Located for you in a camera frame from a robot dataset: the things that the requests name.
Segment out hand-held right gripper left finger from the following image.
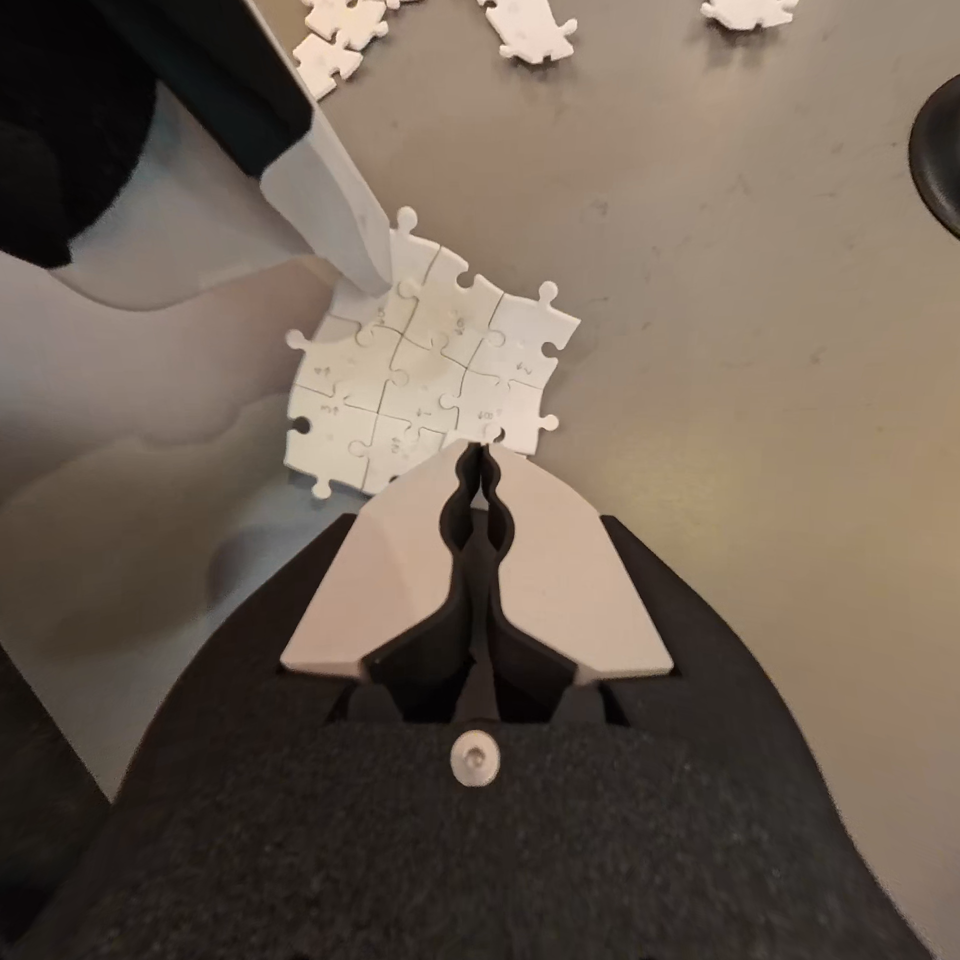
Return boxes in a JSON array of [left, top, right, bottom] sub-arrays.
[[279, 441, 481, 724]]

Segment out black round desk grommet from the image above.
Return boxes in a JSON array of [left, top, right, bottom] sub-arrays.
[[909, 73, 960, 243]]

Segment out scattered loose puzzle pieces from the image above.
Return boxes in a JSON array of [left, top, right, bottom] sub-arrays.
[[291, 0, 804, 102]]

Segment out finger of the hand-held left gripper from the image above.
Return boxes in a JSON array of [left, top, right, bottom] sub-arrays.
[[257, 111, 396, 297]]

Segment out joined white puzzle section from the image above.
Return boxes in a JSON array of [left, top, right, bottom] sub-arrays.
[[285, 206, 583, 501]]

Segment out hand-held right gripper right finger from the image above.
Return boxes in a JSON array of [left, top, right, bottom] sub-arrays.
[[477, 442, 675, 724]]

